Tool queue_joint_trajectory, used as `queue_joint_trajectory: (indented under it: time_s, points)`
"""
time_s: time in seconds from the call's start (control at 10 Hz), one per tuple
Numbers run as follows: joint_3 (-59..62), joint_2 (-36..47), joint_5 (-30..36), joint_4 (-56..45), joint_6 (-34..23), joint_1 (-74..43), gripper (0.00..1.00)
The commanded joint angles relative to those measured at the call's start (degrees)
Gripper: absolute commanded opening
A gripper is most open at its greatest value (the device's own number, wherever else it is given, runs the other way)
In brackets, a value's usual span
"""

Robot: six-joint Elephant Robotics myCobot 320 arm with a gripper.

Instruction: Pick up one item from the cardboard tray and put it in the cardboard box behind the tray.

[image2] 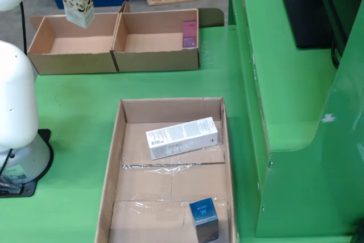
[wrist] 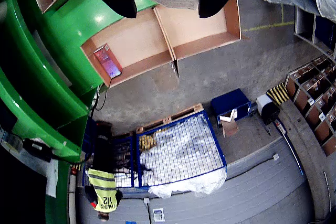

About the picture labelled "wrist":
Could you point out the pink product box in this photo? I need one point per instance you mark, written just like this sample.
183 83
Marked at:
107 61

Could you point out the small open cardboard box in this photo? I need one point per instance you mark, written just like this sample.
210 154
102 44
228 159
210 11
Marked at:
229 128

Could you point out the grey rack with cardboard bins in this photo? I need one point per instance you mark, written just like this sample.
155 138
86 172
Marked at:
315 98

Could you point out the grey empty shelf unit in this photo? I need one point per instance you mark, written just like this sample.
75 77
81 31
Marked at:
304 24

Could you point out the large blue plastic bin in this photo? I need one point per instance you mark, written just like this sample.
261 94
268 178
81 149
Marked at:
231 100

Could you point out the green metal cabinet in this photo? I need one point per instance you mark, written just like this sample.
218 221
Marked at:
39 90

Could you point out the yellow black striped guard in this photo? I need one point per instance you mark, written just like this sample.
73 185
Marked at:
278 94

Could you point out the white and black machine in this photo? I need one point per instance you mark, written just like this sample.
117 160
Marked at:
267 108

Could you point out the wooden pallet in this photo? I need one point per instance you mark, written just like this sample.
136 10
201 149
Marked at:
183 112

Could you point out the blue crate with packets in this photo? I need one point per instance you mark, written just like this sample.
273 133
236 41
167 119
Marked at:
183 150

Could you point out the long thin pole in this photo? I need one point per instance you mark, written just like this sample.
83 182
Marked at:
288 142

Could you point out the person in yellow vest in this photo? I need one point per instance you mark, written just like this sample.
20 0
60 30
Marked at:
103 187

